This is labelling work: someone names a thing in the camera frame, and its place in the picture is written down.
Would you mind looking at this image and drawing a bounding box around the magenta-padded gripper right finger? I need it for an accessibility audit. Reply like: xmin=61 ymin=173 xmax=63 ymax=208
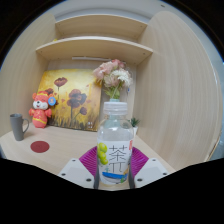
xmin=130 ymin=146 xmax=171 ymax=190

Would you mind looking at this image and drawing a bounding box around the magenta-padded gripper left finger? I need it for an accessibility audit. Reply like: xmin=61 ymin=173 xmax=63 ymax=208
xmin=57 ymin=145 xmax=99 ymax=190

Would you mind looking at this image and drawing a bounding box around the clear plastic drink bottle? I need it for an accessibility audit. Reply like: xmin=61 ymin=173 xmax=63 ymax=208
xmin=96 ymin=99 xmax=135 ymax=186

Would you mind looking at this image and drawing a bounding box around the flat round red coaster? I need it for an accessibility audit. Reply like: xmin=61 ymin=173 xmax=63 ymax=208
xmin=30 ymin=140 xmax=51 ymax=154

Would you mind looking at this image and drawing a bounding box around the small potted succulent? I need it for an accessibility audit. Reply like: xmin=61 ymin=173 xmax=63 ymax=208
xmin=128 ymin=116 xmax=141 ymax=136

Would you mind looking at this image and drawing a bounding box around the red plush mouse toy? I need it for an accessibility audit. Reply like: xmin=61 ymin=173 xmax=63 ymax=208
xmin=28 ymin=90 xmax=58 ymax=129

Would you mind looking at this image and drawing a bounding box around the grey textured mug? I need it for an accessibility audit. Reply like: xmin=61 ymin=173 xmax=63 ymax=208
xmin=9 ymin=113 xmax=31 ymax=142

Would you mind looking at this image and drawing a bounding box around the yellow poppy flower painting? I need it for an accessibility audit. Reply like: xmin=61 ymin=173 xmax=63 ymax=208
xmin=36 ymin=68 xmax=103 ymax=132

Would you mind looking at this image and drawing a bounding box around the pink and white flower bouquet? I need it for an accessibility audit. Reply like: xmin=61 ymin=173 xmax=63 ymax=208
xmin=92 ymin=58 xmax=134 ymax=101

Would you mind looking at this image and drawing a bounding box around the white light bar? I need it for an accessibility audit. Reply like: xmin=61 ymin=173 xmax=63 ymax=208
xmin=71 ymin=55 xmax=113 ymax=63

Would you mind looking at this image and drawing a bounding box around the light wood shelf unit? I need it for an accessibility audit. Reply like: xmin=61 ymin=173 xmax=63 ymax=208
xmin=35 ymin=13 xmax=155 ymax=66

